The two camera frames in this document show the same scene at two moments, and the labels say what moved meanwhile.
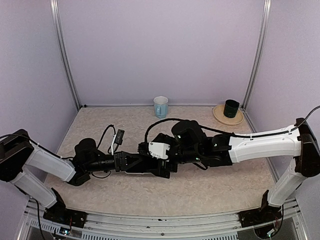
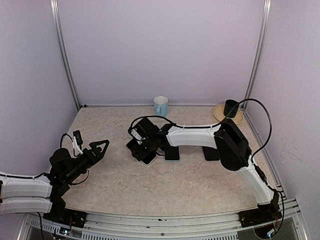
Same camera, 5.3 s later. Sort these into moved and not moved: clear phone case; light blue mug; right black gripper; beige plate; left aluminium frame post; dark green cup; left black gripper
Moved: right black gripper; left black gripper; clear phone case
Not moved: light blue mug; beige plate; left aluminium frame post; dark green cup
